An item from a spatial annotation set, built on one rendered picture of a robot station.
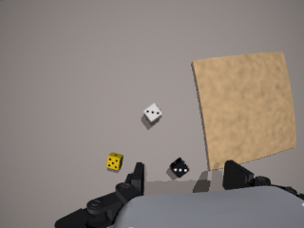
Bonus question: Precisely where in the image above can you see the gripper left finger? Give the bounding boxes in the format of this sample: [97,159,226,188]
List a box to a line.
[54,162,144,228]

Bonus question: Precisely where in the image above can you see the yellow die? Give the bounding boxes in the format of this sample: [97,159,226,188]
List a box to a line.
[106,152,124,170]

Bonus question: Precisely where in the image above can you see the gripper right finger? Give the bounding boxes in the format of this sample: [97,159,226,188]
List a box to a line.
[222,160,304,200]

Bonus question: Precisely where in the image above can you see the tan square mat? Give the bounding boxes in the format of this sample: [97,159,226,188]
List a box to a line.
[192,51,296,170]

